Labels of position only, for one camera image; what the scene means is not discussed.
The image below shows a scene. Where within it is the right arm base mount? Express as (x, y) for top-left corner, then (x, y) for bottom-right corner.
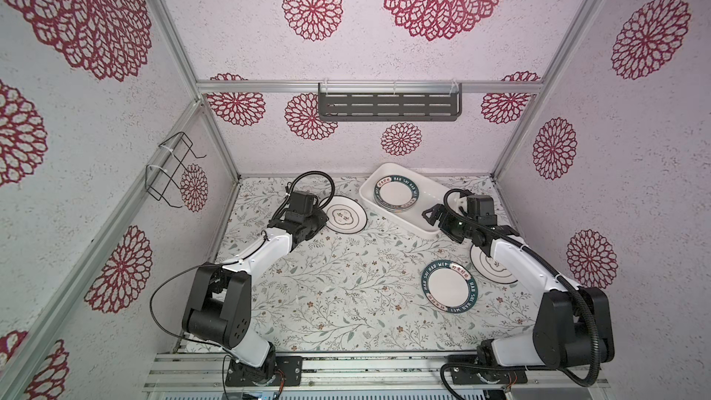
(445, 354), (529, 386)

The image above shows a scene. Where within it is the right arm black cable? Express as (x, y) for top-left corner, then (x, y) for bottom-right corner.
(440, 188), (603, 400)

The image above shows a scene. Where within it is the white plastic bin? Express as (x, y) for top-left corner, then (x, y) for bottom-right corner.
(358, 163), (448, 239)

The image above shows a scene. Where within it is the clover plate far right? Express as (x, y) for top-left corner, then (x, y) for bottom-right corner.
(470, 246), (518, 285)

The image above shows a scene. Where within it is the aluminium front rail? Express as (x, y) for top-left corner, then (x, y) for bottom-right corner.
(139, 351), (615, 399)

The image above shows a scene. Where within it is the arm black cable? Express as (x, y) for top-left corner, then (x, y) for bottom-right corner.
(440, 188), (603, 400)
(148, 170), (336, 346)

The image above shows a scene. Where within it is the grey slotted wall shelf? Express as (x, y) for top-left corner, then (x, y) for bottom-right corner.
(317, 83), (463, 122)

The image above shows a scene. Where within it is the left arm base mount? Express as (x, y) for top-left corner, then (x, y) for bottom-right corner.
(225, 356), (304, 388)

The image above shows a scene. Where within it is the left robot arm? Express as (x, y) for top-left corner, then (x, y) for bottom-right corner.
(181, 191), (328, 368)

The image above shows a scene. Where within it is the green rim lettered plate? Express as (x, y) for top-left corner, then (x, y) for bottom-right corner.
(374, 175), (420, 213)
(420, 259), (479, 314)

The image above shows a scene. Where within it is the black wire wall rack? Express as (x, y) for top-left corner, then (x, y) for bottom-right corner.
(144, 131), (207, 209)

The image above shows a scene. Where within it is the green clover plate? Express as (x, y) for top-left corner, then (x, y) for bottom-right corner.
(324, 196), (368, 234)

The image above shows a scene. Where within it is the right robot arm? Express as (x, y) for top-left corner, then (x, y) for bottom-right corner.
(422, 189), (615, 384)

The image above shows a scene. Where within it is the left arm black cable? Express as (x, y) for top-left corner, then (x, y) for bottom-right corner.
(148, 170), (336, 346)

